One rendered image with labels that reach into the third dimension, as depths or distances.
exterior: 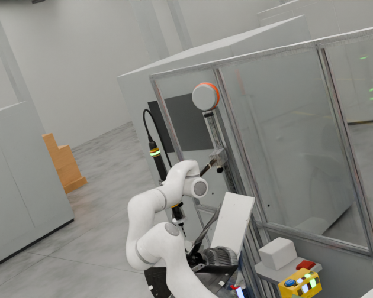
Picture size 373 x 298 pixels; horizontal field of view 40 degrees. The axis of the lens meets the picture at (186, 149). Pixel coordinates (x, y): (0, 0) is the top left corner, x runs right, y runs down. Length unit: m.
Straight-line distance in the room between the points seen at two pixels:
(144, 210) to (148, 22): 6.79
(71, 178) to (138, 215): 8.92
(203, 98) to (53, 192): 5.58
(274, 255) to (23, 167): 5.64
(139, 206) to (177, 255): 0.23
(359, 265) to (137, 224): 1.34
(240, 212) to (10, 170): 5.62
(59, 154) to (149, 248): 8.88
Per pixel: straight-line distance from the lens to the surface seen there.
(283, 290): 2.41
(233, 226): 2.73
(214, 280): 2.37
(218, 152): 2.88
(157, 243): 1.71
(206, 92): 2.90
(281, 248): 2.96
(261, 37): 4.56
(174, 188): 1.98
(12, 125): 8.00
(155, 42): 8.44
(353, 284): 2.88
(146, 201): 1.83
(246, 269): 2.83
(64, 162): 10.59
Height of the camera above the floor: 2.27
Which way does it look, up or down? 12 degrees down
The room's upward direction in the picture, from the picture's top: 19 degrees counter-clockwise
